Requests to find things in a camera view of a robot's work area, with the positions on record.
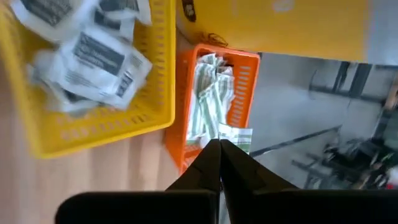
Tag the white cylindrical cup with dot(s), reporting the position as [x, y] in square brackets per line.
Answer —
[280, 28]

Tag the green striped bandage packet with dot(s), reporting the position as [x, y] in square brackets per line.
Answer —
[202, 121]
[239, 135]
[214, 81]

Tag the black floor tape strip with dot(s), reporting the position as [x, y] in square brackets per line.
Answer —
[295, 141]

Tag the black metal rig frame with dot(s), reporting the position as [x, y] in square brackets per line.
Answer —
[345, 81]

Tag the orange plastic basket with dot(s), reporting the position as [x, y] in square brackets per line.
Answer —
[248, 77]

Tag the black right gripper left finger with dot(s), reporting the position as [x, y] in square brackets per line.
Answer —
[208, 168]

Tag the yellow plastic basket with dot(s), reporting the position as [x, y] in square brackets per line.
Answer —
[155, 102]

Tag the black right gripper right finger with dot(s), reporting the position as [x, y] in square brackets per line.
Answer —
[239, 174]

